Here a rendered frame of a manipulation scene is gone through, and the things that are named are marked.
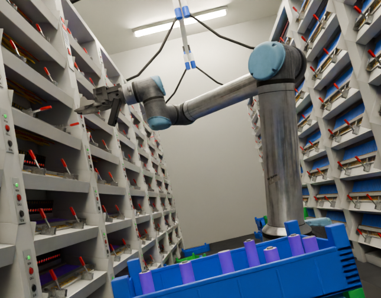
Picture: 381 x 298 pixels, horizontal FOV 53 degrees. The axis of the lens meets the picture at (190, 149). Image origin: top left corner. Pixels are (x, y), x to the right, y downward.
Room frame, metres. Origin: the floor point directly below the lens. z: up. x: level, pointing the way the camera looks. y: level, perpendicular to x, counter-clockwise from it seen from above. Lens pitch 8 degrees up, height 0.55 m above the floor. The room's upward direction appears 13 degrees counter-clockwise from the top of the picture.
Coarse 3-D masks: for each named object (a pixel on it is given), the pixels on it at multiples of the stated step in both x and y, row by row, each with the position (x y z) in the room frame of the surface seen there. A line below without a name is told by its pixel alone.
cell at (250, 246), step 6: (246, 240) 0.66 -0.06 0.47; (252, 240) 0.66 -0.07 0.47; (246, 246) 0.65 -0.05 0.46; (252, 246) 0.65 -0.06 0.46; (246, 252) 0.65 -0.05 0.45; (252, 252) 0.65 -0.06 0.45; (252, 258) 0.65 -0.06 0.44; (258, 258) 0.65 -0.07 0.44; (252, 264) 0.65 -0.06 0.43; (258, 264) 0.65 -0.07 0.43
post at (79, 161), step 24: (48, 0) 1.65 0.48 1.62; (48, 24) 1.65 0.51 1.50; (72, 72) 1.71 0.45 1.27; (48, 120) 1.66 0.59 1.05; (72, 120) 1.65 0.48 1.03; (48, 168) 1.66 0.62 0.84; (72, 168) 1.66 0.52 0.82; (48, 192) 1.66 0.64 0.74; (72, 192) 1.66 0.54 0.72; (96, 240) 1.65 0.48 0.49
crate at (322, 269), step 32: (288, 224) 0.68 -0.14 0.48; (288, 256) 0.69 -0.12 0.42; (320, 256) 0.50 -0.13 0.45; (352, 256) 0.50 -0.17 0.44; (128, 288) 0.48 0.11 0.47; (160, 288) 0.67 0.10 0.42; (192, 288) 0.48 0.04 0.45; (224, 288) 0.49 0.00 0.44; (256, 288) 0.49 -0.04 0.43; (288, 288) 0.49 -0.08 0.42; (320, 288) 0.50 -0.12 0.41; (352, 288) 0.50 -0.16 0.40
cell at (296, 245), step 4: (292, 236) 0.59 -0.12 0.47; (296, 236) 0.59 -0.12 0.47; (288, 240) 0.60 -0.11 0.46; (292, 240) 0.59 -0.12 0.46; (296, 240) 0.59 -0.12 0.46; (300, 240) 0.59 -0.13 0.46; (292, 244) 0.59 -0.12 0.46; (296, 244) 0.59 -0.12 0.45; (300, 244) 0.59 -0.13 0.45; (292, 248) 0.59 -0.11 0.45; (296, 248) 0.59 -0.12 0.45; (300, 248) 0.59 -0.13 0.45; (292, 252) 0.59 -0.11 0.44; (296, 252) 0.59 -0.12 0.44; (300, 252) 0.59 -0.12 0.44; (304, 252) 0.59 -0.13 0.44; (292, 256) 0.60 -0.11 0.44
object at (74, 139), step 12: (12, 96) 1.05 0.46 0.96; (12, 108) 1.06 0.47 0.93; (24, 120) 1.13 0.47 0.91; (36, 120) 1.21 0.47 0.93; (24, 132) 1.48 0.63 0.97; (36, 132) 1.22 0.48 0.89; (48, 132) 1.31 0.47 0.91; (60, 132) 1.41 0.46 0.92; (72, 132) 1.65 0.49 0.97; (48, 144) 1.61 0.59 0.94; (72, 144) 1.55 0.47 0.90
